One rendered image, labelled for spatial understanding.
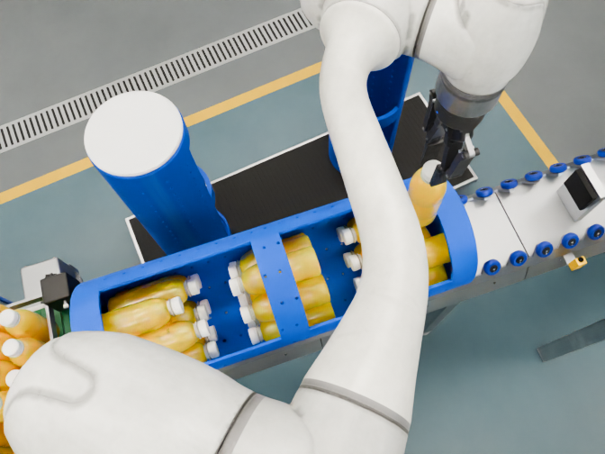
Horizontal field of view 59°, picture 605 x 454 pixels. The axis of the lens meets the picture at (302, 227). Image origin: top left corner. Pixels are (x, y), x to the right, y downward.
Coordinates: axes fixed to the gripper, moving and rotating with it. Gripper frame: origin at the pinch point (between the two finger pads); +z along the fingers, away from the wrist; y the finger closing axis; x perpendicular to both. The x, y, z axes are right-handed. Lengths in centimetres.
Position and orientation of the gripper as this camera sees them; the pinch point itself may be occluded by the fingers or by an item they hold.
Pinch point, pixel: (436, 163)
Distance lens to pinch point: 98.9
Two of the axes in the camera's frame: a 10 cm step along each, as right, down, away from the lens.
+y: -3.2, -8.8, 3.6
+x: -9.5, 3.0, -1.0
